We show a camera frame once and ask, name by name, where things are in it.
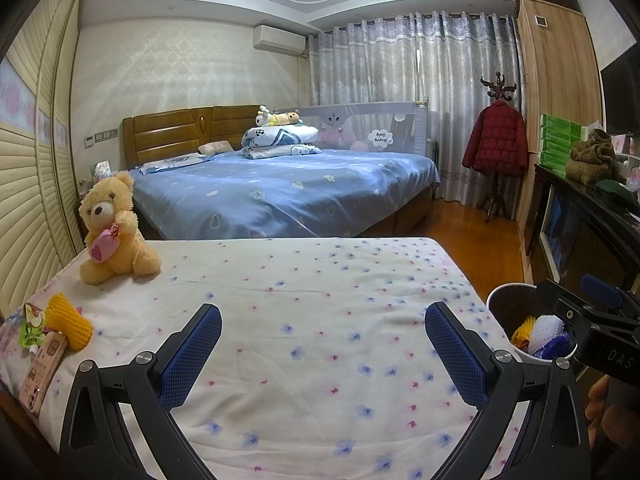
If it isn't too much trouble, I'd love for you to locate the white foam fruit net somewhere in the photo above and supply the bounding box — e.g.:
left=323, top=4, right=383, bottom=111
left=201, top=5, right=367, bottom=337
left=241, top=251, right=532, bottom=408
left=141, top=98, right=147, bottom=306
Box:
left=529, top=314, right=566, bottom=356

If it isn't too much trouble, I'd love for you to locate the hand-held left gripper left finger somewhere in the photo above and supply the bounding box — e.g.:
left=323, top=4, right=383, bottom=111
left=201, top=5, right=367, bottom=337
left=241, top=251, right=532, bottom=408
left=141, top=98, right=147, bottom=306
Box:
left=64, top=302, right=223, bottom=480

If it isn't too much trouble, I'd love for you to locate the yellow teddy bear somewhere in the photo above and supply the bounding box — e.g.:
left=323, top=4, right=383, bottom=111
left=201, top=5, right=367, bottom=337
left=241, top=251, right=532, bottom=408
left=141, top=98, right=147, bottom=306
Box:
left=79, top=170, right=162, bottom=286

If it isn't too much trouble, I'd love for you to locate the grey patterned curtain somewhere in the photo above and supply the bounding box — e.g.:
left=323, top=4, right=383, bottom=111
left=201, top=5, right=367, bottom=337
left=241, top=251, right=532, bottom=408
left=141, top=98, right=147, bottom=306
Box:
left=306, top=10, right=523, bottom=208

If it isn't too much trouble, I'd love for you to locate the light wooden wardrobe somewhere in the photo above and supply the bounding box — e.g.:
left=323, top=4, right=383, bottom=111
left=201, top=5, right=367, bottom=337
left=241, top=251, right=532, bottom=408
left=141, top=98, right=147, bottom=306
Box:
left=512, top=0, right=603, bottom=256

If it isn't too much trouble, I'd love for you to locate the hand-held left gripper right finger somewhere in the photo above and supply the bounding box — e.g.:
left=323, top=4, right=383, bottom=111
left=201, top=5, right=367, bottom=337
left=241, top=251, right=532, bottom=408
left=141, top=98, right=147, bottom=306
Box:
left=424, top=301, right=593, bottom=480

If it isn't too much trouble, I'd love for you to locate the yellow white plush toy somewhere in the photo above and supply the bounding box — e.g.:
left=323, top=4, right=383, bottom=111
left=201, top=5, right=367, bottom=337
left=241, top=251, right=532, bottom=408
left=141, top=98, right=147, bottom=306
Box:
left=255, top=105, right=303, bottom=128

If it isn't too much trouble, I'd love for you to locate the stack of green packets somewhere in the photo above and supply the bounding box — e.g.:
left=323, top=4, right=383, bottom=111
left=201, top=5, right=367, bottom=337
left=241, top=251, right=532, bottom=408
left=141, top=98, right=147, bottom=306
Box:
left=539, top=112, right=583, bottom=178

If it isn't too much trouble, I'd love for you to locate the white bin with black bag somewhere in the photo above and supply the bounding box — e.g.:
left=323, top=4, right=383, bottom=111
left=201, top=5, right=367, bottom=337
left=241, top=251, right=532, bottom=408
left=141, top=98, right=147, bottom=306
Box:
left=486, top=284, right=588, bottom=376

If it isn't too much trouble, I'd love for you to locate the dark wooden coat rack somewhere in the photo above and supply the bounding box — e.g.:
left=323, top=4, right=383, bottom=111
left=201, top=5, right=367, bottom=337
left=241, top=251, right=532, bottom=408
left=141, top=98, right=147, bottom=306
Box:
left=477, top=71, right=518, bottom=223

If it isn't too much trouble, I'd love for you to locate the red puffer jacket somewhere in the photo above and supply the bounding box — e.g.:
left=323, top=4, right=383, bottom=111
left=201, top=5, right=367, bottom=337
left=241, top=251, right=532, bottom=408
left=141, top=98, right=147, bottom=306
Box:
left=461, top=101, right=529, bottom=177

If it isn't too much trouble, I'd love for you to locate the flat blue pillow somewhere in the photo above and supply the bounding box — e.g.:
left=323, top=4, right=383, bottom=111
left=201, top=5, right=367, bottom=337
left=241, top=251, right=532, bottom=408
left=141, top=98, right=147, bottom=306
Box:
left=137, top=154, right=213, bottom=176

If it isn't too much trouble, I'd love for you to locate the dark green cap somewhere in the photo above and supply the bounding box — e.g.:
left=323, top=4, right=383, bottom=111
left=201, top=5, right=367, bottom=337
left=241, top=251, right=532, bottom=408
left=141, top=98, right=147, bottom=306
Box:
left=595, top=179, right=633, bottom=202

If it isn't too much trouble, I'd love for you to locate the yellow foam fruit net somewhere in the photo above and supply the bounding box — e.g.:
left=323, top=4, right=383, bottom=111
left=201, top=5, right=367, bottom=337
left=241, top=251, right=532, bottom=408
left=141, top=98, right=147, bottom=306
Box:
left=44, top=294, right=94, bottom=352

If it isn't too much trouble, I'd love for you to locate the person's right hand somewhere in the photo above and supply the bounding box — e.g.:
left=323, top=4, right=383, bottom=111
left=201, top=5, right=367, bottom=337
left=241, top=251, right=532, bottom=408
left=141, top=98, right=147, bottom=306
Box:
left=584, top=374, right=613, bottom=448

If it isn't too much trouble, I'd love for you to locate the dark wooden cabinet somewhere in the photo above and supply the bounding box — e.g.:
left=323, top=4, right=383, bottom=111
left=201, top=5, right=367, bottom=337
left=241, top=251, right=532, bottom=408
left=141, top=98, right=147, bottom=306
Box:
left=525, top=162, right=640, bottom=306

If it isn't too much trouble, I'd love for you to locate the cream louvred wardrobe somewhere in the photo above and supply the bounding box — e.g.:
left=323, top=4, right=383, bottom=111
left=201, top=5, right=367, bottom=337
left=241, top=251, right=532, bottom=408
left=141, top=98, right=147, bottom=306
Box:
left=0, top=0, right=86, bottom=321

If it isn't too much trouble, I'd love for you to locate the white floral sheet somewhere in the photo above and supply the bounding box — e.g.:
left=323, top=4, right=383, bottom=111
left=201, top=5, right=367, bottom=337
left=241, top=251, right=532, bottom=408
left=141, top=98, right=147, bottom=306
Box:
left=0, top=236, right=511, bottom=480

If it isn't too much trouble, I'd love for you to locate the black television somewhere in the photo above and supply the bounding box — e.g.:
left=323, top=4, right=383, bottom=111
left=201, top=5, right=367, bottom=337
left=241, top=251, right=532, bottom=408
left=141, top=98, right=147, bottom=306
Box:
left=600, top=50, right=640, bottom=136

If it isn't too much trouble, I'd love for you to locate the brown plush toy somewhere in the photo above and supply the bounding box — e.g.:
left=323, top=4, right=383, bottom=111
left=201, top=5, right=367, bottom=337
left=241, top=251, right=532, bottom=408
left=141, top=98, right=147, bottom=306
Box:
left=565, top=129, right=617, bottom=186

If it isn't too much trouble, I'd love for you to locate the white air conditioner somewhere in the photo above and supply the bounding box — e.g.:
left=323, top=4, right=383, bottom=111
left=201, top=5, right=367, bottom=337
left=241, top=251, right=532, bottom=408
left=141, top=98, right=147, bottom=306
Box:
left=252, top=25, right=307, bottom=56

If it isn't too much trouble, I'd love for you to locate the orange foam fruit net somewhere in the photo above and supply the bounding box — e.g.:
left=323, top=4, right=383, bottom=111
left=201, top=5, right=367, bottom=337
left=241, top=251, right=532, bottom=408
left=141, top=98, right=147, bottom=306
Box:
left=511, top=316, right=536, bottom=349

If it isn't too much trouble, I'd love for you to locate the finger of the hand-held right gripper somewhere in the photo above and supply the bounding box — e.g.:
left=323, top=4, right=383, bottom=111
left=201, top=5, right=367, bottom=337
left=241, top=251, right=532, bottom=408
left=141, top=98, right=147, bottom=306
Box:
left=579, top=273, right=640, bottom=313
left=536, top=279, right=640, bottom=333

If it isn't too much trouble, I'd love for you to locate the wooden headboard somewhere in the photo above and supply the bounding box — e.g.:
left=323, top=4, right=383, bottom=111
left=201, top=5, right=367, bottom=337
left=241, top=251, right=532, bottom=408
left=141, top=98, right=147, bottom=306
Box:
left=122, top=105, right=263, bottom=171

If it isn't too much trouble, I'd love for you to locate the green snack packet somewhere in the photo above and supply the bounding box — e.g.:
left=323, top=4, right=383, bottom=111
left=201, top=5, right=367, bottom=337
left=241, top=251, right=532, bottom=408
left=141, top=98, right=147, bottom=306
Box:
left=17, top=302, right=51, bottom=348

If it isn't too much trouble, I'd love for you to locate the bed with blue sheet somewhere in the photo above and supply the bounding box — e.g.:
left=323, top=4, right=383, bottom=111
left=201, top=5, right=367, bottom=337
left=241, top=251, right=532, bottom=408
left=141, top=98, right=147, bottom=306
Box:
left=129, top=150, right=441, bottom=241

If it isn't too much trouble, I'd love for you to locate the grey bed guard rail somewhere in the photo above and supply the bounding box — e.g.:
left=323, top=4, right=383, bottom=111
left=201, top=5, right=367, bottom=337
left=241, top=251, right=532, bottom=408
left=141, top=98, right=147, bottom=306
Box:
left=299, top=100, right=431, bottom=152

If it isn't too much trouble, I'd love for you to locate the folded blue white quilt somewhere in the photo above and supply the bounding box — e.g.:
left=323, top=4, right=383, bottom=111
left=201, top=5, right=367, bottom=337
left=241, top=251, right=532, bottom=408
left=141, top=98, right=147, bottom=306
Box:
left=241, top=125, right=323, bottom=160

